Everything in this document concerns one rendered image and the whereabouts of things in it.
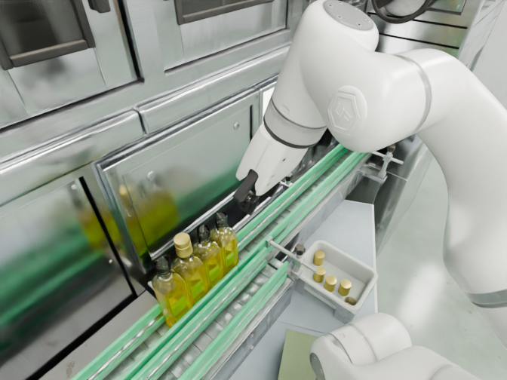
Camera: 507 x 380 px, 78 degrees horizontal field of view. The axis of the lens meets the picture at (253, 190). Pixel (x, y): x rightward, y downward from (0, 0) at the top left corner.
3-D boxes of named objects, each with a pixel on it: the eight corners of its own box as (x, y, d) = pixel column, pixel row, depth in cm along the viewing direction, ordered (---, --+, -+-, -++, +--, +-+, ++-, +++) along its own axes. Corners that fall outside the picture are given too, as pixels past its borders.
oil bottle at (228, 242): (226, 266, 95) (221, 217, 80) (240, 277, 92) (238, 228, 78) (213, 279, 91) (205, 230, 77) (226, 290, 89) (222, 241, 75)
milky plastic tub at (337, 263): (315, 252, 114) (318, 237, 108) (374, 287, 103) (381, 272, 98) (287, 285, 104) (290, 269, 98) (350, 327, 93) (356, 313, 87)
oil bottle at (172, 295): (182, 307, 85) (168, 259, 71) (196, 320, 82) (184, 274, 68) (165, 323, 81) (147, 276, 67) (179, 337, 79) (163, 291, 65)
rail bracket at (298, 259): (270, 252, 98) (271, 225, 90) (316, 282, 90) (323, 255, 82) (264, 258, 96) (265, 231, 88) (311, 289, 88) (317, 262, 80)
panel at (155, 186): (316, 132, 134) (329, 49, 112) (322, 134, 133) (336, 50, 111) (137, 268, 82) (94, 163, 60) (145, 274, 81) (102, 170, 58)
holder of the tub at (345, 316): (302, 246, 117) (305, 232, 112) (373, 288, 104) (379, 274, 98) (275, 277, 107) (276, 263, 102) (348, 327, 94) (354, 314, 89)
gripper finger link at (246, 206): (249, 176, 45) (238, 200, 51) (235, 187, 44) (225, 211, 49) (265, 190, 45) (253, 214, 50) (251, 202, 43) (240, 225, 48)
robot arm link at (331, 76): (471, 85, 25) (407, 109, 21) (391, 167, 34) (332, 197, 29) (348, -12, 31) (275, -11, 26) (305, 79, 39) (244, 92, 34)
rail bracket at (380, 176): (355, 176, 142) (367, 133, 128) (392, 192, 134) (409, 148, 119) (351, 182, 140) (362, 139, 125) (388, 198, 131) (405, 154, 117)
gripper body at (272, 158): (296, 86, 41) (270, 143, 50) (245, 114, 35) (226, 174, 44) (341, 120, 39) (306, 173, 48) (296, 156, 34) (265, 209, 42)
